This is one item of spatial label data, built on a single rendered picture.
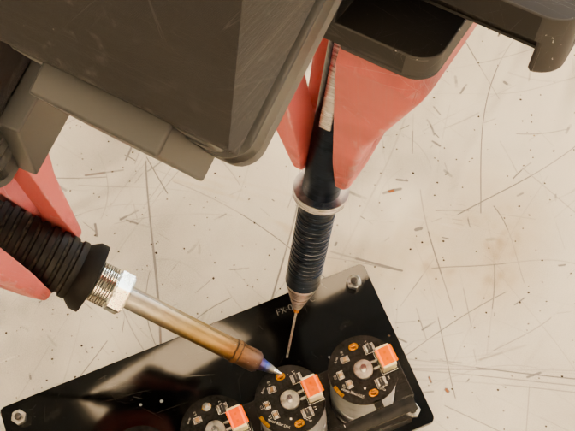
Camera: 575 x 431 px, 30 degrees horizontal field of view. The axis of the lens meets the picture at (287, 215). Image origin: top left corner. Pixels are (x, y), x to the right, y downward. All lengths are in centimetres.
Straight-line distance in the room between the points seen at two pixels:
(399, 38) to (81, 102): 8
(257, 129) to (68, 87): 3
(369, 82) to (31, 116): 7
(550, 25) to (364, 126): 6
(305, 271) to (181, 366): 13
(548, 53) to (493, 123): 29
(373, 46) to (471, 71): 29
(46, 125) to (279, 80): 9
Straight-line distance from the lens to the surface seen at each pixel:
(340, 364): 38
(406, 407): 38
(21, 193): 37
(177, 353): 44
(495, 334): 46
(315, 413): 38
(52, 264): 36
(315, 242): 31
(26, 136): 23
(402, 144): 49
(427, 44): 22
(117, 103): 15
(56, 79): 16
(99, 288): 36
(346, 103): 24
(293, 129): 27
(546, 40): 20
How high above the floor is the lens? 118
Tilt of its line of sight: 67 degrees down
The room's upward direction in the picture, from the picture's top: 8 degrees counter-clockwise
